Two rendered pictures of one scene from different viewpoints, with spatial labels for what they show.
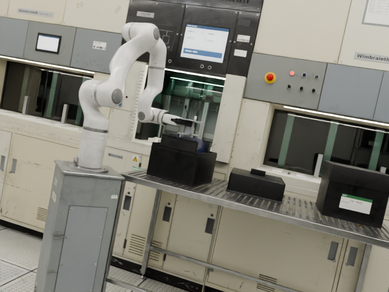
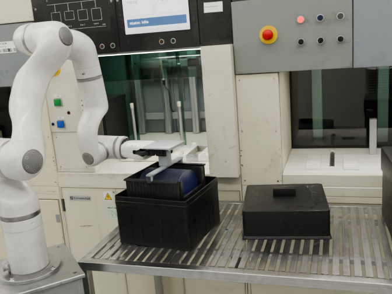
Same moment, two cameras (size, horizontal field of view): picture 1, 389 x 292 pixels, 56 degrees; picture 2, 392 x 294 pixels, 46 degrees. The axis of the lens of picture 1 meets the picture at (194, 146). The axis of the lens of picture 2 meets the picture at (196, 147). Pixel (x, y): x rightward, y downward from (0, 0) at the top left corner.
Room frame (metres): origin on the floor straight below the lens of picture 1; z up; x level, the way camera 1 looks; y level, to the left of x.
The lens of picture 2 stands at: (0.41, -0.13, 1.43)
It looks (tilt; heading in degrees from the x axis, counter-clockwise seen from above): 13 degrees down; 2
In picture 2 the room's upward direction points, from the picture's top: 5 degrees counter-clockwise
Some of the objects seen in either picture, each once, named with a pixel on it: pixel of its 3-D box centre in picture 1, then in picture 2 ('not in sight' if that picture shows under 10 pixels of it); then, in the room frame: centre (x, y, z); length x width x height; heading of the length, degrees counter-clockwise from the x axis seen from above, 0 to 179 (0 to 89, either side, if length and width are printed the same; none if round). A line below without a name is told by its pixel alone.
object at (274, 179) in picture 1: (256, 181); (284, 205); (1.99, -0.37, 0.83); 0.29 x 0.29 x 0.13; 82
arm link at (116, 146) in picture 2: (163, 117); (123, 147); (2.05, 0.20, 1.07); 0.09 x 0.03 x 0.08; 157
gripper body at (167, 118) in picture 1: (173, 120); (137, 148); (2.02, 0.14, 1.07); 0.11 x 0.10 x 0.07; 67
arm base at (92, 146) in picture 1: (91, 149); (25, 242); (1.75, 0.48, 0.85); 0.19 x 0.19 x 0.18
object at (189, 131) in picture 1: (185, 148); (167, 187); (1.98, 0.04, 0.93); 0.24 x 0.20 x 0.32; 157
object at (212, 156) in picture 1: (182, 163); (170, 208); (1.98, 0.04, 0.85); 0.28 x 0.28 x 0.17; 67
